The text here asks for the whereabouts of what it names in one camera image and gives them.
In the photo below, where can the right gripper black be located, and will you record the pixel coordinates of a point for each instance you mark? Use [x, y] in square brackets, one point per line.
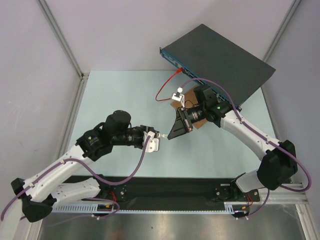
[185, 120]

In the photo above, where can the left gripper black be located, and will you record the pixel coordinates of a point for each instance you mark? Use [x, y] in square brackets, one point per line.
[145, 128]

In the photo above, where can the blue black network switch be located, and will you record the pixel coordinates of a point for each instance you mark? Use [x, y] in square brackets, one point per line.
[203, 53]

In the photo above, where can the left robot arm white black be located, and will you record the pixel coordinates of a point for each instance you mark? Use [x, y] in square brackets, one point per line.
[70, 178]

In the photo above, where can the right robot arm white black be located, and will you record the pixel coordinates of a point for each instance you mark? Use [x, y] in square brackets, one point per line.
[277, 163]

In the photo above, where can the wooden base board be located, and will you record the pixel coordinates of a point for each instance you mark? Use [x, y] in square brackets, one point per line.
[190, 101]

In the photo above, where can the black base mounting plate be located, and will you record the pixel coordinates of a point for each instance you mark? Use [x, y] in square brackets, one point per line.
[169, 193]

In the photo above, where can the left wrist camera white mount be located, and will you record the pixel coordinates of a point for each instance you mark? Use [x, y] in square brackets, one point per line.
[151, 145]

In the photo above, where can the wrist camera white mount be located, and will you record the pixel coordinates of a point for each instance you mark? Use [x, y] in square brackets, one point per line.
[151, 145]
[178, 96]

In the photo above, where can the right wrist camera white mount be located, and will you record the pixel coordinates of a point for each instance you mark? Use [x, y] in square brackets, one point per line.
[178, 96]

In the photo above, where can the left aluminium frame post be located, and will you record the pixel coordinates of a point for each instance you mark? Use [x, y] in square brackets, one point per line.
[54, 25]

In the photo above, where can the aluminium frame post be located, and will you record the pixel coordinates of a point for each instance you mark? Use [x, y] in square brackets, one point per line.
[282, 28]
[54, 25]

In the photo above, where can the white slotted cable duct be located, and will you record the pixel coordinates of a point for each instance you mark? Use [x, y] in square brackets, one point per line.
[91, 207]

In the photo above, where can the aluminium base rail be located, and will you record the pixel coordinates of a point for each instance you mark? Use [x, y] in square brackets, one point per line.
[282, 196]

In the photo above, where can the right aluminium frame post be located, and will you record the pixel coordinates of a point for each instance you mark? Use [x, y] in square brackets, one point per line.
[282, 28]

